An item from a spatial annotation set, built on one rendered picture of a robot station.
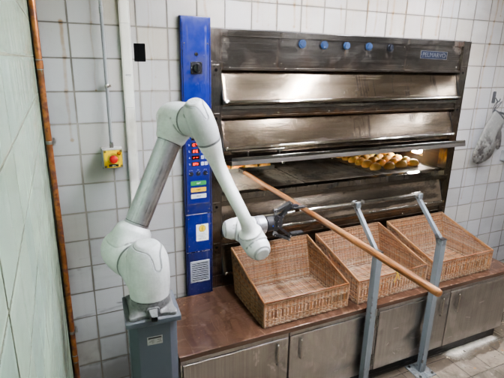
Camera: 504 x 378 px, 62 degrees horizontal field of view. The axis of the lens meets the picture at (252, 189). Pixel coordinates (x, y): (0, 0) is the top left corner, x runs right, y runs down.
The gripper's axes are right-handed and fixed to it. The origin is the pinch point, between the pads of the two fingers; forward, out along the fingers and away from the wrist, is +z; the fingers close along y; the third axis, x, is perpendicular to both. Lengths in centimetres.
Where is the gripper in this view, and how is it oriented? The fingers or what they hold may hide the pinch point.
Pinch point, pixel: (301, 219)
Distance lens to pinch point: 212.2
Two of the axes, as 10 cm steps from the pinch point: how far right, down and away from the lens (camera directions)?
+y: -0.3, 9.6, 2.9
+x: 4.0, 2.7, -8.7
